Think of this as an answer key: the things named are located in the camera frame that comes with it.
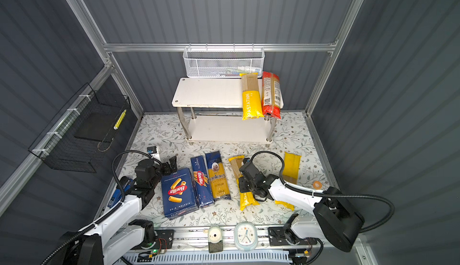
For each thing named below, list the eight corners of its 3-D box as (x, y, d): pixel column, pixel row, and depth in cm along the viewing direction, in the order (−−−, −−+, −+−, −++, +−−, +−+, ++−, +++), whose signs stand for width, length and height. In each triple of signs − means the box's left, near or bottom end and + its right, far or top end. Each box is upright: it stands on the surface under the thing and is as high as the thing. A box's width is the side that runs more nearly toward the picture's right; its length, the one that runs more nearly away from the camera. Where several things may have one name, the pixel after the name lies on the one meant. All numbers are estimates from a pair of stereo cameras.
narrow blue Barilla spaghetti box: (200, 208, 83) (198, 206, 80) (191, 162, 99) (189, 158, 96) (215, 203, 85) (214, 200, 82) (204, 158, 101) (203, 155, 97)
